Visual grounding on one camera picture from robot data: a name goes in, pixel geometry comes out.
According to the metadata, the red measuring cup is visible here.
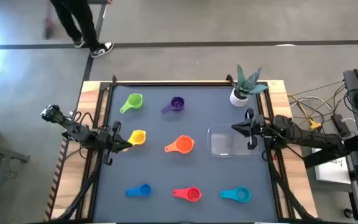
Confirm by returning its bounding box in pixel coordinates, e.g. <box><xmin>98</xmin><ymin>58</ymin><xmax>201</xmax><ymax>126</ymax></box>
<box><xmin>172</xmin><ymin>186</ymin><xmax>203</xmax><ymax>203</ymax></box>

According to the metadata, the white paper board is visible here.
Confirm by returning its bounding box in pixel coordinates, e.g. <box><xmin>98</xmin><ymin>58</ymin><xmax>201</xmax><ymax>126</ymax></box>
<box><xmin>310</xmin><ymin>147</ymin><xmax>353</xmax><ymax>185</ymax></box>

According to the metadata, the orange measuring cup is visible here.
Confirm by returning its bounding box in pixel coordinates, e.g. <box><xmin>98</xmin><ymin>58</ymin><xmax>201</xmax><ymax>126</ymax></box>
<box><xmin>163</xmin><ymin>134</ymin><xmax>195</xmax><ymax>155</ymax></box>

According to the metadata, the dark grey table mat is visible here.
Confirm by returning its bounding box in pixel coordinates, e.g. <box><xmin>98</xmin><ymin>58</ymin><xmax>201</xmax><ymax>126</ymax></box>
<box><xmin>92</xmin><ymin>85</ymin><xmax>279</xmax><ymax>223</ymax></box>

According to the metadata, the blue measuring cup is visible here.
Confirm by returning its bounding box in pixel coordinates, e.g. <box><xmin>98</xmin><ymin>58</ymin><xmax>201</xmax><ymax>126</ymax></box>
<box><xmin>124</xmin><ymin>183</ymin><xmax>152</xmax><ymax>198</ymax></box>

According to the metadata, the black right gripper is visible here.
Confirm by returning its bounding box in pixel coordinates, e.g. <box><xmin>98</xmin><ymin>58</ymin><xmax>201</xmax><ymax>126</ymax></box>
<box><xmin>231</xmin><ymin>108</ymin><xmax>275</xmax><ymax>151</ymax></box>

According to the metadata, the purple measuring cup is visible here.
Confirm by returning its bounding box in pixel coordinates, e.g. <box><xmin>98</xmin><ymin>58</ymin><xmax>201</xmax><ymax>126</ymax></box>
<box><xmin>161</xmin><ymin>96</ymin><xmax>185</xmax><ymax>115</ymax></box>

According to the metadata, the teal measuring cup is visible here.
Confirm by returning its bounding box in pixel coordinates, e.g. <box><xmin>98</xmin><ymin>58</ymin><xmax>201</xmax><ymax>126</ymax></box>
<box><xmin>219</xmin><ymin>185</ymin><xmax>252</xmax><ymax>203</ymax></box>

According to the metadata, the black power strip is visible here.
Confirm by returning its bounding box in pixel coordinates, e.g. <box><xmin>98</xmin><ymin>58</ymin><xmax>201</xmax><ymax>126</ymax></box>
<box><xmin>331</xmin><ymin>113</ymin><xmax>351</xmax><ymax>138</ymax></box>

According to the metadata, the black crossbar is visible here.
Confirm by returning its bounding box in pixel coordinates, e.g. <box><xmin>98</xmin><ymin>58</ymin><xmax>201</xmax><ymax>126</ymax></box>
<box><xmin>302</xmin><ymin>135</ymin><xmax>358</xmax><ymax>169</ymax></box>

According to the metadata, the black aluminium table frame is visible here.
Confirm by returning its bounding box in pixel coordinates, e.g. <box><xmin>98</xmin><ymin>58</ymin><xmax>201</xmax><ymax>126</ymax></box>
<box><xmin>54</xmin><ymin>74</ymin><xmax>318</xmax><ymax>223</ymax></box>

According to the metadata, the green measuring cup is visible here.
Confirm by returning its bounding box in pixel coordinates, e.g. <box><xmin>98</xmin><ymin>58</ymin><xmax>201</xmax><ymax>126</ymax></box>
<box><xmin>119</xmin><ymin>93</ymin><xmax>144</xmax><ymax>114</ymax></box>

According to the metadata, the yellow measuring cup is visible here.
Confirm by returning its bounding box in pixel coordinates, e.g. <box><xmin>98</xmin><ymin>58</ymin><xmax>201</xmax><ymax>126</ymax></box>
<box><xmin>123</xmin><ymin>129</ymin><xmax>147</xmax><ymax>152</ymax></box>

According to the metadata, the yellow power cord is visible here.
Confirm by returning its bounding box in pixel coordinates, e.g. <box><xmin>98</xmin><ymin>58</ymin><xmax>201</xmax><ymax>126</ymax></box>
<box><xmin>290</xmin><ymin>93</ymin><xmax>323</xmax><ymax>131</ymax></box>

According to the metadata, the potted plant in white pot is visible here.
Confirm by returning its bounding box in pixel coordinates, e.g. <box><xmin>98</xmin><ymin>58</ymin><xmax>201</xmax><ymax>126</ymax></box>
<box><xmin>229</xmin><ymin>64</ymin><xmax>269</xmax><ymax>108</ymax></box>

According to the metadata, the clear plastic basket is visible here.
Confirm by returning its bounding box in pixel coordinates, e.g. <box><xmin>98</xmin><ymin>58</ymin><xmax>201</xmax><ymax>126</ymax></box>
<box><xmin>206</xmin><ymin>124</ymin><xmax>262</xmax><ymax>157</ymax></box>

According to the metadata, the person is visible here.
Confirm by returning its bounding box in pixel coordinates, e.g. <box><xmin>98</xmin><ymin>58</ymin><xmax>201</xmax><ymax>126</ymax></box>
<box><xmin>50</xmin><ymin>0</ymin><xmax>115</xmax><ymax>59</ymax></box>

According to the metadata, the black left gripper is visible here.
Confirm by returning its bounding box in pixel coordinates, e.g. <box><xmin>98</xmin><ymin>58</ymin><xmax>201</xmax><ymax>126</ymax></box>
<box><xmin>97</xmin><ymin>121</ymin><xmax>134</xmax><ymax>166</ymax></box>

